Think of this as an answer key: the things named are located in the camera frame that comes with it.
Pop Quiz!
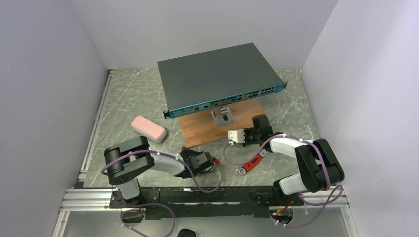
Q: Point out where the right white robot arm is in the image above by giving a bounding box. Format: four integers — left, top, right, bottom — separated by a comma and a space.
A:
244, 115, 345, 196

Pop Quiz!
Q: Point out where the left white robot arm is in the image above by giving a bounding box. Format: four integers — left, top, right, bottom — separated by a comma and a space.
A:
101, 136, 216, 204

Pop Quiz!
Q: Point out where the wooden base board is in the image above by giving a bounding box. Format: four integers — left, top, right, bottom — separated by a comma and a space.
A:
178, 98, 265, 148

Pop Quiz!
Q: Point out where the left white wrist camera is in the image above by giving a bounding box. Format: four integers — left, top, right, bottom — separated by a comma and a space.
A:
195, 152, 215, 174

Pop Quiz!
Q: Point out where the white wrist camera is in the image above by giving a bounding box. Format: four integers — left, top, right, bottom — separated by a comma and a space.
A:
227, 129, 245, 144
195, 152, 215, 174

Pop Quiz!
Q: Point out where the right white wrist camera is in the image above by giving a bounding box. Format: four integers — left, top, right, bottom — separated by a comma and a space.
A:
227, 129, 245, 144

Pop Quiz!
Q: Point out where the red handled adjustable wrench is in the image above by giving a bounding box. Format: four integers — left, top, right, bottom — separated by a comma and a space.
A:
238, 149, 268, 175

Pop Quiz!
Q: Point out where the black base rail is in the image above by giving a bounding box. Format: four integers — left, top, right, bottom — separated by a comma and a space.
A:
109, 186, 303, 220

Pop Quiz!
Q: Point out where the metal stand bracket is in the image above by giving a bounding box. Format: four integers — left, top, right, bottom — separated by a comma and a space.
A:
210, 107, 235, 127

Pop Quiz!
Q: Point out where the grey network switch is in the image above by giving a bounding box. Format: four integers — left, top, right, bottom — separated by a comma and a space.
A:
158, 43, 287, 119

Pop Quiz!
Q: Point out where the aluminium frame rail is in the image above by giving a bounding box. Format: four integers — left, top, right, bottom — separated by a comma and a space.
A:
52, 69, 117, 237

